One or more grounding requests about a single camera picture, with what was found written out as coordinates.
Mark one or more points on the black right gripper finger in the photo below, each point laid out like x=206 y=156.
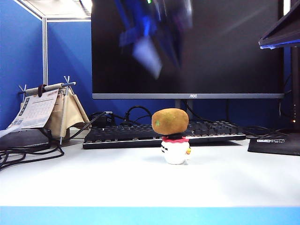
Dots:
x=284 y=32

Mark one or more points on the brown plush kiwi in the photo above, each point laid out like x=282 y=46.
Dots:
x=170 y=120

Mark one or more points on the white doll with flat hat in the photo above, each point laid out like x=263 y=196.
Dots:
x=175 y=152

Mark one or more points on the black flat notebook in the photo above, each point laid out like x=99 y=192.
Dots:
x=21 y=138

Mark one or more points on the black HSD monitor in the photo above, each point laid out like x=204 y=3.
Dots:
x=295 y=82

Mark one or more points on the black AOC computer monitor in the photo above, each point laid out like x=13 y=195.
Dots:
x=234 y=58

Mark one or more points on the black mouse pad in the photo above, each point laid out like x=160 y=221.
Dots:
x=274 y=147

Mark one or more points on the silver monitor stand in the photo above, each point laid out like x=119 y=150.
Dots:
x=178 y=104

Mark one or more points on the black mechanical keyboard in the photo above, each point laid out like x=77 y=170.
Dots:
x=122 y=136

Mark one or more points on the black power adapter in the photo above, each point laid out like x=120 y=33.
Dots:
x=103 y=120

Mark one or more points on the beige canvas tent calendar stand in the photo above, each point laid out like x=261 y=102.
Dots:
x=72 y=110

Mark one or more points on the white calendar sheet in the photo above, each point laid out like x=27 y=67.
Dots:
x=37 y=110

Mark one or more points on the aluminium partition rail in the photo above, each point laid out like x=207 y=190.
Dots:
x=65 y=19

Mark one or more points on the aluminium partition post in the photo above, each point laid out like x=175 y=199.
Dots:
x=45 y=51

